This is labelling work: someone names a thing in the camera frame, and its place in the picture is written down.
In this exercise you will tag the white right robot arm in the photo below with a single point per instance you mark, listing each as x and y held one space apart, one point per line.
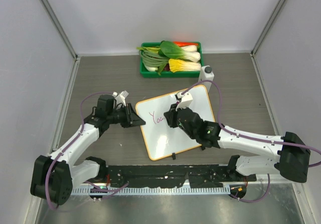
286 155

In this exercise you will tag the green plastic tray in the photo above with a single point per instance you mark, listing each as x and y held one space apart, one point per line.
164 71

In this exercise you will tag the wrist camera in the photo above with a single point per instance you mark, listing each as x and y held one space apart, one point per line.
184 99
120 97

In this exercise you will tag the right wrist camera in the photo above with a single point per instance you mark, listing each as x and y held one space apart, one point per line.
184 99

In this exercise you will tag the white radish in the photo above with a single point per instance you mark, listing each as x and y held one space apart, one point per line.
151 69

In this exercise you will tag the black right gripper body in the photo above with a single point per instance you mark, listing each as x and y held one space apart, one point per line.
174 122

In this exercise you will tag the green long beans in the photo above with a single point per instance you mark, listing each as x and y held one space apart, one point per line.
151 58

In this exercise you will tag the white slotted cable duct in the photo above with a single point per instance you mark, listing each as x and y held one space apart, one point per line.
184 190

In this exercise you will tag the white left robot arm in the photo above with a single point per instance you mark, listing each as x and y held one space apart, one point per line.
55 175

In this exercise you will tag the white plastic bottle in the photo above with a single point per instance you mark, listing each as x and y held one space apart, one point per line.
206 73

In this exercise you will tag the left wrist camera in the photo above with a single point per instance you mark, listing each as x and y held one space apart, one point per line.
120 97

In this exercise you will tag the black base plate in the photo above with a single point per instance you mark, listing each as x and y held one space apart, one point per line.
169 176

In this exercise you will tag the green bok choy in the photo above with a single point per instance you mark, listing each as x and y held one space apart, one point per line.
173 51

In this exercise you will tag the orange-framed whiteboard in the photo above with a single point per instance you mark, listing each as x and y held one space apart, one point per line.
161 133

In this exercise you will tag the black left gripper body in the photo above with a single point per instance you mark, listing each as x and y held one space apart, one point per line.
122 116

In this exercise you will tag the yellow-leaf cabbage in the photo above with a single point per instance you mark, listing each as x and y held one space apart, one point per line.
177 65

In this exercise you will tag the orange carrot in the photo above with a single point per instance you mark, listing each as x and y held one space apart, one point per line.
182 44

